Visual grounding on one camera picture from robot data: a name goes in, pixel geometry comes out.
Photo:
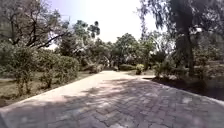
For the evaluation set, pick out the low dark green hedge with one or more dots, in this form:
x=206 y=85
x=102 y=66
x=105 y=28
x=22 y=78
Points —
x=126 y=67

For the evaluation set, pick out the pale green bush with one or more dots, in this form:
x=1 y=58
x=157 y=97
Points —
x=95 y=68

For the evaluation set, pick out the row of trees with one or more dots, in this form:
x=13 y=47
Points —
x=128 y=48

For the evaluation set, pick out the small yellow-green bush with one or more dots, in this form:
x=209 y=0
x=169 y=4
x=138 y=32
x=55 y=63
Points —
x=140 y=68

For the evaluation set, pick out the grey-red brick paved path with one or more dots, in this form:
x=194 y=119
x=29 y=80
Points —
x=110 y=100

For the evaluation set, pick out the grass ground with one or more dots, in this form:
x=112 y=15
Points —
x=10 y=88
x=148 y=72

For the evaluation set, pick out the tall dark-trunked tree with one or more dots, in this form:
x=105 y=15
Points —
x=78 y=36

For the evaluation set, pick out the large drooping tree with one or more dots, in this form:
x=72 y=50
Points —
x=185 y=36

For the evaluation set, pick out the large tree with bare branches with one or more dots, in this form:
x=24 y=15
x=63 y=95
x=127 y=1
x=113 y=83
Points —
x=30 y=23

